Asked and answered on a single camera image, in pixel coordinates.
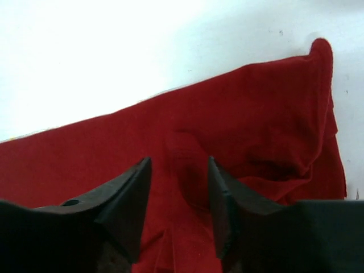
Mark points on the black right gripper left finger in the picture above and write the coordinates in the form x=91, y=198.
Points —
x=100, y=228

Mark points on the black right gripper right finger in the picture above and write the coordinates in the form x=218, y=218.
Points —
x=254, y=234

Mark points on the dark red t shirt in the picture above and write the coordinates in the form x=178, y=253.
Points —
x=270, y=125

